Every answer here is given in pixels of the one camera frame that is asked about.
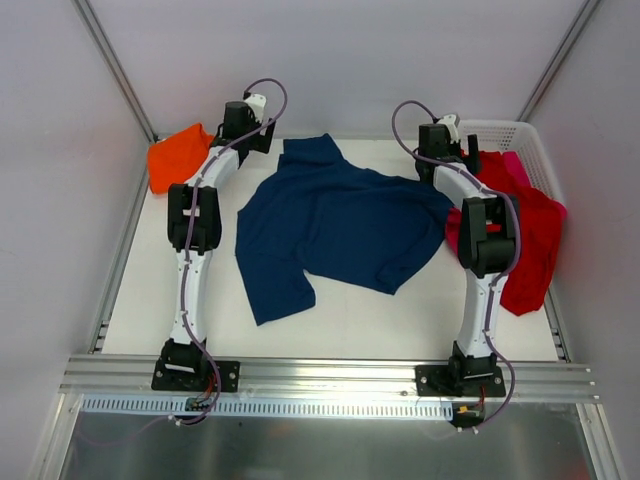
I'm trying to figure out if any navy blue printed t-shirt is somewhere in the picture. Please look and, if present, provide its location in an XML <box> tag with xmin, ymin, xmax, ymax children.
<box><xmin>235</xmin><ymin>134</ymin><xmax>452</xmax><ymax>325</ymax></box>

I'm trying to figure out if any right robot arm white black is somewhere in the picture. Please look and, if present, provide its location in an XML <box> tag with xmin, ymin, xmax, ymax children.
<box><xmin>414</xmin><ymin>121</ymin><xmax>520</xmax><ymax>398</ymax></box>

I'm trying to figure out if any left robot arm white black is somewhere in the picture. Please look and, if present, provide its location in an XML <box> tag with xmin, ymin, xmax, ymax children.
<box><xmin>151</xmin><ymin>92</ymin><xmax>276</xmax><ymax>392</ymax></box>

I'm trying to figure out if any white plastic basket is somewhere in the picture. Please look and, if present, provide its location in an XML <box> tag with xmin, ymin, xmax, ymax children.
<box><xmin>458</xmin><ymin>120</ymin><xmax>566</xmax><ymax>205</ymax></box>

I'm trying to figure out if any folded orange t-shirt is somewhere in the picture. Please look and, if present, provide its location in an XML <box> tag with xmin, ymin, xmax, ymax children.
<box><xmin>147</xmin><ymin>123</ymin><xmax>214</xmax><ymax>195</ymax></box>

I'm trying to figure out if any red t-shirt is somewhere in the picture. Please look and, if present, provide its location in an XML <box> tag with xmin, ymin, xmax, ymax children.
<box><xmin>477</xmin><ymin>152</ymin><xmax>566</xmax><ymax>316</ymax></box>

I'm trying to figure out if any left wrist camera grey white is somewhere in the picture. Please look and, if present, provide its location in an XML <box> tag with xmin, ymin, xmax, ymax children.
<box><xmin>244</xmin><ymin>93</ymin><xmax>267</xmax><ymax>124</ymax></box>

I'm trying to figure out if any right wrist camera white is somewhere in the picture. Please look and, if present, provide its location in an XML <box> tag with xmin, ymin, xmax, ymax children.
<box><xmin>437</xmin><ymin>113</ymin><xmax>460</xmax><ymax>143</ymax></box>

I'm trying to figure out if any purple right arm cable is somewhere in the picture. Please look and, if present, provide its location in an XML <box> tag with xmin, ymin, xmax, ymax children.
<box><xmin>390</xmin><ymin>99</ymin><xmax>523</xmax><ymax>436</ymax></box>

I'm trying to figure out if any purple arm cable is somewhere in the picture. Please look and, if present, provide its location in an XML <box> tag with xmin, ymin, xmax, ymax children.
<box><xmin>164</xmin><ymin>77</ymin><xmax>290</xmax><ymax>429</ymax></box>
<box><xmin>390</xmin><ymin>99</ymin><xmax>523</xmax><ymax>436</ymax></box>

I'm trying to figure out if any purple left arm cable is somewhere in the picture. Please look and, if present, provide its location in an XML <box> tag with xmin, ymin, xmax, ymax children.
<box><xmin>164</xmin><ymin>77</ymin><xmax>290</xmax><ymax>429</ymax></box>

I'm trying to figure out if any left aluminium frame post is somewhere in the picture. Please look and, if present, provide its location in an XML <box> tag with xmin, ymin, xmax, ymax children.
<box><xmin>71</xmin><ymin>0</ymin><xmax>159</xmax><ymax>144</ymax></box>

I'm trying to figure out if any aluminium frame post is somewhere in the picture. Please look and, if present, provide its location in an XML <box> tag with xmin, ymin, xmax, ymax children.
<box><xmin>71</xmin><ymin>0</ymin><xmax>159</xmax><ymax>144</ymax></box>
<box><xmin>516</xmin><ymin>0</ymin><xmax>602</xmax><ymax>122</ymax></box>

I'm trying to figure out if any right aluminium frame post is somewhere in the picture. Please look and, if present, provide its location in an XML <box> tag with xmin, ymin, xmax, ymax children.
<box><xmin>516</xmin><ymin>0</ymin><xmax>602</xmax><ymax>122</ymax></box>

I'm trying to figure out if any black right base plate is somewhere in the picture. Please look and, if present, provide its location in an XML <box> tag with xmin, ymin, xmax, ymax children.
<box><xmin>414</xmin><ymin>364</ymin><xmax>506</xmax><ymax>398</ymax></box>

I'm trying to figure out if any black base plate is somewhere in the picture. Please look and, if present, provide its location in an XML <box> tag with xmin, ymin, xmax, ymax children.
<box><xmin>414</xmin><ymin>364</ymin><xmax>506</xmax><ymax>398</ymax></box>
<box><xmin>151</xmin><ymin>359</ymin><xmax>240</xmax><ymax>393</ymax></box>

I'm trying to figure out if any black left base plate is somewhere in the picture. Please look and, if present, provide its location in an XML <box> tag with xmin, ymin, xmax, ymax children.
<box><xmin>151</xmin><ymin>359</ymin><xmax>240</xmax><ymax>393</ymax></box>

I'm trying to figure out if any aluminium mounting rail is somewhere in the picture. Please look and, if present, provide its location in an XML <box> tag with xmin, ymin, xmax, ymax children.
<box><xmin>59</xmin><ymin>355</ymin><xmax>603</xmax><ymax>404</ymax></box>

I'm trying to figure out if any white slotted cable duct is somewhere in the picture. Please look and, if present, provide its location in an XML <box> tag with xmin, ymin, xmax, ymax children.
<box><xmin>81</xmin><ymin>395</ymin><xmax>454</xmax><ymax>421</ymax></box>

